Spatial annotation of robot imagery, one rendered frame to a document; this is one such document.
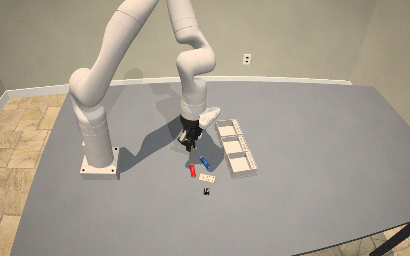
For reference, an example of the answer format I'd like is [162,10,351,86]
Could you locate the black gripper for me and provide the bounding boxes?
[177,115,203,153]

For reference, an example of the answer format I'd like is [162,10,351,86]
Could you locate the cream domino tile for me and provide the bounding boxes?
[199,174,215,184]

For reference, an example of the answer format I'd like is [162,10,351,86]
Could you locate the red battery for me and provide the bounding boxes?
[190,164,196,177]

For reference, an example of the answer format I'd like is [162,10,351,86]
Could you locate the blue aa battery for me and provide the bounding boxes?
[200,156,210,169]

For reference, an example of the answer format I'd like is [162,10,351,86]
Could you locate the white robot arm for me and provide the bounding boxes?
[69,0,221,169]

